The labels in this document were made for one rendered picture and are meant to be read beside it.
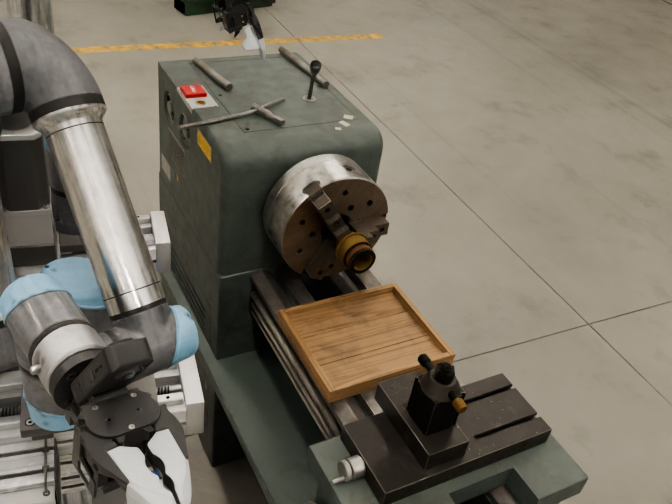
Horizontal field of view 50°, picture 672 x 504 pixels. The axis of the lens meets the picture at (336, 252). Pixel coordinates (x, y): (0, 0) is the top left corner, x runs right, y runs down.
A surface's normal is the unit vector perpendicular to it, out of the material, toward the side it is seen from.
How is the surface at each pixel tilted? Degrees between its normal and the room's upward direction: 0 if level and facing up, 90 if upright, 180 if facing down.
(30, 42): 40
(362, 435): 0
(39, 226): 90
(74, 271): 8
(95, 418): 8
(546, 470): 0
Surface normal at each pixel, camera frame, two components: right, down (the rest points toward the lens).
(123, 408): 0.24, -0.83
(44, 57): 0.65, -0.04
